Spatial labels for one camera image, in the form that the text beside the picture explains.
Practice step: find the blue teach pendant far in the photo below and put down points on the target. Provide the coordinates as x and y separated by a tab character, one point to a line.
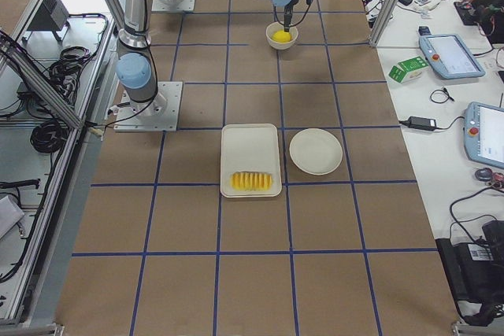
449	57

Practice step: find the black power adapter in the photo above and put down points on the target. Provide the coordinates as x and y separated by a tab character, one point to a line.
422	123

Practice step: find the yellow lemon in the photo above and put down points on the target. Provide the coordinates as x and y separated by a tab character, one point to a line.
281	36

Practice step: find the white ceramic bowl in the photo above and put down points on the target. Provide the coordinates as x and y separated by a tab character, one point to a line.
278	46

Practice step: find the sliced yellow mango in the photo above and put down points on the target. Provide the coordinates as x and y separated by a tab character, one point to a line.
251	181

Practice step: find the blue teach pendant near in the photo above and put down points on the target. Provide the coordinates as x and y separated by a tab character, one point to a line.
483	134

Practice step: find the blue teach pendant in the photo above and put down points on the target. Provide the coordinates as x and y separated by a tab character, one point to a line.
483	134
449	57

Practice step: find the grey metal box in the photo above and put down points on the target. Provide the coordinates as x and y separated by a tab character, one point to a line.
52	16

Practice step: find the green white carton box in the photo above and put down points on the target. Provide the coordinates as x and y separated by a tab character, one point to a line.
409	69

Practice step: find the cream rectangular tray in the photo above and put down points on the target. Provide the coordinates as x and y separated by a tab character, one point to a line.
249	148

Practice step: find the cream round plate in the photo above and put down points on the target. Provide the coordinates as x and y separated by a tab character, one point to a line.
316	151

